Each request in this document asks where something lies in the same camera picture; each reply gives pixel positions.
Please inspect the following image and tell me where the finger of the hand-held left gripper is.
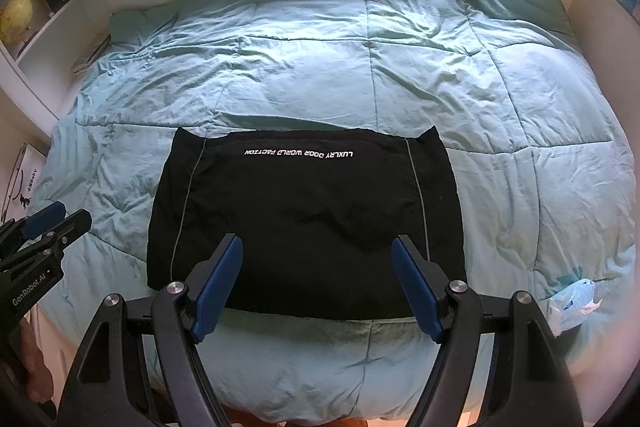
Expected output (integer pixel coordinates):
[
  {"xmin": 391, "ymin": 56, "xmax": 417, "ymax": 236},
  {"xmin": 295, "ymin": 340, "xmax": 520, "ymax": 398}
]
[
  {"xmin": 10, "ymin": 201, "xmax": 69, "ymax": 242},
  {"xmin": 27, "ymin": 209, "xmax": 93, "ymax": 267}
]

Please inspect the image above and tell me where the white paper bag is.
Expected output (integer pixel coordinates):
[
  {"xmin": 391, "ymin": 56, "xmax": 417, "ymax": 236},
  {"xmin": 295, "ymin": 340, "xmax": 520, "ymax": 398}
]
[{"xmin": 0, "ymin": 142, "xmax": 49, "ymax": 228}]

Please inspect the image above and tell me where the stack of books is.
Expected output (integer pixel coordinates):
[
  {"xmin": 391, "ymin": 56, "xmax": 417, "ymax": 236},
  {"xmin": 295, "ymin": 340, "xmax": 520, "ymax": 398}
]
[{"xmin": 69, "ymin": 34, "xmax": 115, "ymax": 78}]

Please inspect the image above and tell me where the black hoodie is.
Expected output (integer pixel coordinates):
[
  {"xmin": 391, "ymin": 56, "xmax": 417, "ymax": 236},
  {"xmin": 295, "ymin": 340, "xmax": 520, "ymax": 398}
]
[{"xmin": 146, "ymin": 125, "xmax": 468, "ymax": 322}]

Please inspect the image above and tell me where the person's left hand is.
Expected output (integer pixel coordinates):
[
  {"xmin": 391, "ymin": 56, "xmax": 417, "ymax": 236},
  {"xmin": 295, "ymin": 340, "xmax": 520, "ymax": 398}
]
[{"xmin": 20, "ymin": 326, "xmax": 55, "ymax": 400}]

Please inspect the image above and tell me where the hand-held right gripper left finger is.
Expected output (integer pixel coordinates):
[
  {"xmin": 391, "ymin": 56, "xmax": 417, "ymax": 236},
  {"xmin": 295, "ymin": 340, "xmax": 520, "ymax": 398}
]
[{"xmin": 57, "ymin": 233, "xmax": 244, "ymax": 427}]

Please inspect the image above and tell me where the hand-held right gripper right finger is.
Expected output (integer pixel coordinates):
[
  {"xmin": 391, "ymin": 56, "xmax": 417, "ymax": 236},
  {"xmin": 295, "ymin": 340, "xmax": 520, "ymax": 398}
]
[{"xmin": 391, "ymin": 234, "xmax": 583, "ymax": 427}]

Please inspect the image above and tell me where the white blue plastic bag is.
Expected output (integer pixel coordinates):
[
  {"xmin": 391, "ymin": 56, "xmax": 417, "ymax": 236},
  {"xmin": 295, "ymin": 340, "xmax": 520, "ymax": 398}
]
[{"xmin": 546, "ymin": 278, "xmax": 607, "ymax": 336}]

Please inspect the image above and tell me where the light teal quilt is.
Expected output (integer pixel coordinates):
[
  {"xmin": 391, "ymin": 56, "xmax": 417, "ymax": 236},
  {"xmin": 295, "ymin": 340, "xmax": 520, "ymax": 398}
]
[{"xmin": 27, "ymin": 0, "xmax": 638, "ymax": 423}]

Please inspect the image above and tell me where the teal pillow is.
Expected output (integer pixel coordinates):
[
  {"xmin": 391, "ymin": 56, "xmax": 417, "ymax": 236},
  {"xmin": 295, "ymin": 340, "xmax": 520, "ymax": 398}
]
[
  {"xmin": 107, "ymin": 9, "xmax": 181, "ymax": 50},
  {"xmin": 464, "ymin": 0, "xmax": 576, "ymax": 35}
]

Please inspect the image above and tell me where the yellow globe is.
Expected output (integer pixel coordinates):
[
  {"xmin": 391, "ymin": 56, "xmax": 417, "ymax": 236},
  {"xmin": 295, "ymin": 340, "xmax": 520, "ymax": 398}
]
[{"xmin": 0, "ymin": 0, "xmax": 34, "ymax": 46}]

